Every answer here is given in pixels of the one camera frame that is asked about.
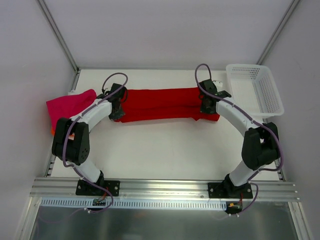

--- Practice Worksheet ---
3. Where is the red t shirt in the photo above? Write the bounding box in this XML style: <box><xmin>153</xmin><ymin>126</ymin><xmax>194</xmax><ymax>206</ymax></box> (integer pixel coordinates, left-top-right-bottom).
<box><xmin>117</xmin><ymin>87</ymin><xmax>220</xmax><ymax>123</ymax></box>

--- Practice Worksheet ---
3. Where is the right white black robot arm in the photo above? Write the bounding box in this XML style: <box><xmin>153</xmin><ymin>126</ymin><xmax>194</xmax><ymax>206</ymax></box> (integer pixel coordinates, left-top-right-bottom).
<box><xmin>197</xmin><ymin>79</ymin><xmax>280</xmax><ymax>199</ymax></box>

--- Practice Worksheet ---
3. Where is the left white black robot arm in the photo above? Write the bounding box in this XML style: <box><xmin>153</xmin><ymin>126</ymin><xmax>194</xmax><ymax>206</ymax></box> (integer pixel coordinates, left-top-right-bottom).
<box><xmin>52</xmin><ymin>83</ymin><xmax>128</xmax><ymax>196</ymax></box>

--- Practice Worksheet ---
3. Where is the white plastic basket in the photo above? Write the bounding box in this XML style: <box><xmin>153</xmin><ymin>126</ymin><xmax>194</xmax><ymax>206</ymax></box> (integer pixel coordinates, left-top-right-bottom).
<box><xmin>225</xmin><ymin>64</ymin><xmax>284</xmax><ymax>119</ymax></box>

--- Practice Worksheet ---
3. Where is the folded white t shirt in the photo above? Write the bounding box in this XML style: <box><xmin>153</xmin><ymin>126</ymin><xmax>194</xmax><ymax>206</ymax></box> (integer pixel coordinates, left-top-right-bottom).
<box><xmin>67</xmin><ymin>90</ymin><xmax>76</xmax><ymax>96</ymax></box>

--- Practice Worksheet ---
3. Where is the folded pink t shirt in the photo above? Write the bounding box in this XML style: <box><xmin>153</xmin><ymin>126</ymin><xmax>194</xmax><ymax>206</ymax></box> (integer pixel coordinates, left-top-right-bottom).
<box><xmin>46</xmin><ymin>89</ymin><xmax>97</xmax><ymax>130</ymax></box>

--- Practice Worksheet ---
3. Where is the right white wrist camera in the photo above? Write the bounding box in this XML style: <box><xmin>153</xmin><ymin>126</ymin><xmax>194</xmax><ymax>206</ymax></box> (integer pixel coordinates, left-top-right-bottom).
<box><xmin>212</xmin><ymin>80</ymin><xmax>223</xmax><ymax>89</ymax></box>

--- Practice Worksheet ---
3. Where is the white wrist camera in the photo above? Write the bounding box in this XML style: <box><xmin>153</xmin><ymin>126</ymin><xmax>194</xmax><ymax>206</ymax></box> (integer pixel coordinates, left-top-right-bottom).
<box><xmin>212</xmin><ymin>80</ymin><xmax>223</xmax><ymax>89</ymax></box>
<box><xmin>102</xmin><ymin>87</ymin><xmax>110</xmax><ymax>95</ymax></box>

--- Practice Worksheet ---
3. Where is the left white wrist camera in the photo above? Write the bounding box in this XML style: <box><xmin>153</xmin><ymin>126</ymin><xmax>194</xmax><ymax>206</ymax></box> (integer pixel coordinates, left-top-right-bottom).
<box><xmin>102</xmin><ymin>87</ymin><xmax>110</xmax><ymax>95</ymax></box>

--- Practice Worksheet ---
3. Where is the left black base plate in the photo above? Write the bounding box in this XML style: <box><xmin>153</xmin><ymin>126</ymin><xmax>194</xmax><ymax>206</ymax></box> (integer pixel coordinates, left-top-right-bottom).
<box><xmin>75</xmin><ymin>180</ymin><xmax>121</xmax><ymax>197</ymax></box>

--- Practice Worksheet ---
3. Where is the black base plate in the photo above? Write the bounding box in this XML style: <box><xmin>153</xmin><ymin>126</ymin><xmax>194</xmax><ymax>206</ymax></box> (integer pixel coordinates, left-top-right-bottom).
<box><xmin>75</xmin><ymin>180</ymin><xmax>121</xmax><ymax>197</ymax></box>
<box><xmin>207</xmin><ymin>182</ymin><xmax>253</xmax><ymax>199</ymax></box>

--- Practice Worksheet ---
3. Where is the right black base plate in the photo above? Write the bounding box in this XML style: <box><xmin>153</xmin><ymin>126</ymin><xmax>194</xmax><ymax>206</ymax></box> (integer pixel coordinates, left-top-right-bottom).
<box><xmin>207</xmin><ymin>182</ymin><xmax>253</xmax><ymax>199</ymax></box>

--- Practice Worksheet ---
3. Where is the white slotted cable duct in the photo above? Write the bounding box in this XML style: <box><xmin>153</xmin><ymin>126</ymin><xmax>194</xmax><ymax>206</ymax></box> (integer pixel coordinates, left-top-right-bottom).
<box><xmin>40</xmin><ymin>197</ymin><xmax>227</xmax><ymax>211</ymax></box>

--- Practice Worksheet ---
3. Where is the left aluminium frame post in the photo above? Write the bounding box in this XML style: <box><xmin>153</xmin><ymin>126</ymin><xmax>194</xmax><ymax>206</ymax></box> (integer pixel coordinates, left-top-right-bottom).
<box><xmin>36</xmin><ymin>0</ymin><xmax>79</xmax><ymax>73</ymax></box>

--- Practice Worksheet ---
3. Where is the aluminium frame post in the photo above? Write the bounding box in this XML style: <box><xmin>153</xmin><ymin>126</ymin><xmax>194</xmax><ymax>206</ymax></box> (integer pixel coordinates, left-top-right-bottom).
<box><xmin>256</xmin><ymin>0</ymin><xmax>301</xmax><ymax>65</ymax></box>
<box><xmin>36</xmin><ymin>0</ymin><xmax>79</xmax><ymax>73</ymax></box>

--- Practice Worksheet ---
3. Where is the aluminium mounting rail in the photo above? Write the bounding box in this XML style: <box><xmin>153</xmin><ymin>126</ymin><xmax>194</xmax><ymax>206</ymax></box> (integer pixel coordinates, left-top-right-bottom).
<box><xmin>29</xmin><ymin>177</ymin><xmax>301</xmax><ymax>202</ymax></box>

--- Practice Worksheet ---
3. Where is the right aluminium frame post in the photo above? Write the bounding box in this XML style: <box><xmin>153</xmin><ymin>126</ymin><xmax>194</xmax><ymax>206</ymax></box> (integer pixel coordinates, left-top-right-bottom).
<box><xmin>256</xmin><ymin>0</ymin><xmax>301</xmax><ymax>65</ymax></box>

